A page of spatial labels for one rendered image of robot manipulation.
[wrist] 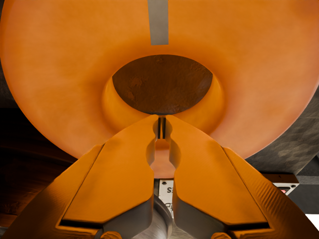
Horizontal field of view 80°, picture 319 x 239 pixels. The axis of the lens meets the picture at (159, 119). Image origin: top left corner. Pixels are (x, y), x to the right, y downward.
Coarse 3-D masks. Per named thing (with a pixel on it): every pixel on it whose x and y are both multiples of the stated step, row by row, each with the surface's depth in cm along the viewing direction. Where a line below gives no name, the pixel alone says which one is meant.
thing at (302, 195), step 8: (312, 160) 852; (312, 168) 821; (304, 184) 763; (312, 184) 764; (296, 192) 738; (304, 192) 739; (312, 192) 741; (296, 200) 714; (304, 200) 715; (312, 200) 717; (304, 208) 693; (312, 208) 694
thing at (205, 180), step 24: (168, 120) 11; (192, 144) 9; (216, 144) 9; (192, 168) 8; (216, 168) 8; (192, 192) 7; (216, 192) 7; (240, 192) 7; (192, 216) 6; (216, 216) 6; (240, 216) 6
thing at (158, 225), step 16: (0, 160) 18; (16, 160) 18; (32, 160) 19; (0, 176) 17; (16, 176) 17; (32, 176) 18; (48, 176) 18; (0, 192) 16; (16, 192) 16; (32, 192) 17; (0, 208) 15; (16, 208) 16; (0, 224) 14; (160, 224) 27
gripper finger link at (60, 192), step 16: (80, 160) 8; (64, 176) 7; (80, 176) 7; (48, 192) 7; (64, 192) 7; (32, 208) 6; (48, 208) 6; (64, 208) 6; (16, 224) 6; (32, 224) 6; (48, 224) 6; (64, 224) 6
